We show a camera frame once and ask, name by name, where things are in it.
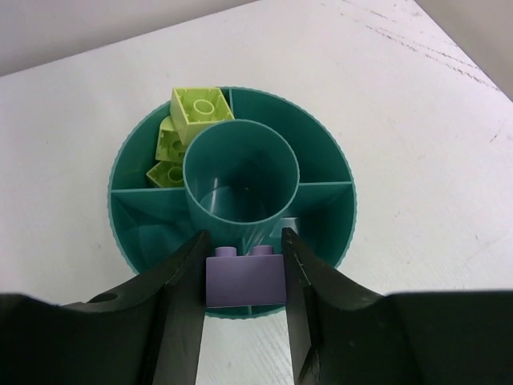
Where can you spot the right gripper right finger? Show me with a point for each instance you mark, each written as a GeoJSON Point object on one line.
{"type": "Point", "coordinates": [343, 333]}

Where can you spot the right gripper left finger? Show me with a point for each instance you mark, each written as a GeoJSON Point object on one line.
{"type": "Point", "coordinates": [147, 330]}

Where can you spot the lilac square lego brick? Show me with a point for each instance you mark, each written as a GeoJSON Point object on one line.
{"type": "Point", "coordinates": [256, 279]}

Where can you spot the lime green lego brick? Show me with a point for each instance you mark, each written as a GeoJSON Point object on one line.
{"type": "Point", "coordinates": [166, 175]}

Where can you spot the teal divided round container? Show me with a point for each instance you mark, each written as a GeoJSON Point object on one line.
{"type": "Point", "coordinates": [245, 180]}

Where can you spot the lime green curved brick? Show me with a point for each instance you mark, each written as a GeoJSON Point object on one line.
{"type": "Point", "coordinates": [169, 146]}

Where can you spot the lime green square brick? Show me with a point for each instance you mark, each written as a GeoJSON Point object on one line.
{"type": "Point", "coordinates": [193, 109]}

